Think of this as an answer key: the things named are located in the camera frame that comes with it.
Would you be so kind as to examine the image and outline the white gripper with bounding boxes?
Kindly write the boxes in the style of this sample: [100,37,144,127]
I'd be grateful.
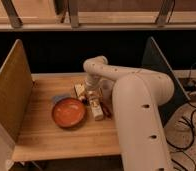
[85,74,103,104]

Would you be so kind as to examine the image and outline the white plastic bottle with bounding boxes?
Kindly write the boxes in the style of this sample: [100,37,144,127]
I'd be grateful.
[90,93,104,121]

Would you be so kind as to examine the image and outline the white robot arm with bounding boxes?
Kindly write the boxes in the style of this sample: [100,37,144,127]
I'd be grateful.
[83,56,174,171]

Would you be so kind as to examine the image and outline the white paper cup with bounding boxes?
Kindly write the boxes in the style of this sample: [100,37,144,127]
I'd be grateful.
[101,80,114,103]

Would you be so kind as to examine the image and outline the red and white box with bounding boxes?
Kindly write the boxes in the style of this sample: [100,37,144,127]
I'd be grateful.
[74,84,87,103]

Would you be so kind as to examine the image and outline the orange round bowl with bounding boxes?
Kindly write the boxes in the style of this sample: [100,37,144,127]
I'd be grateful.
[52,98,86,128]

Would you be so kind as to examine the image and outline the small blue-grey object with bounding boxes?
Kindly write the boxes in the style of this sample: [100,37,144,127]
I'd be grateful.
[52,94,71,104]

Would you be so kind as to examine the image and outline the dark right side panel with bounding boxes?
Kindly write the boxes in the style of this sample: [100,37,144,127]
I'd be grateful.
[142,37,190,126]

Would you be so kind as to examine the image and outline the wooden left side panel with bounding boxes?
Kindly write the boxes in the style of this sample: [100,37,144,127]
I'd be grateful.
[0,39,33,142]

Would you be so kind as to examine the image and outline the wooden shelf with brackets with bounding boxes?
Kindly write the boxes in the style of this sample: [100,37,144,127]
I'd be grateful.
[0,0,196,32]

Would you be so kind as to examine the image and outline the black floor cables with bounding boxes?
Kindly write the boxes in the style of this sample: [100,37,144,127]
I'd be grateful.
[165,56,196,171]

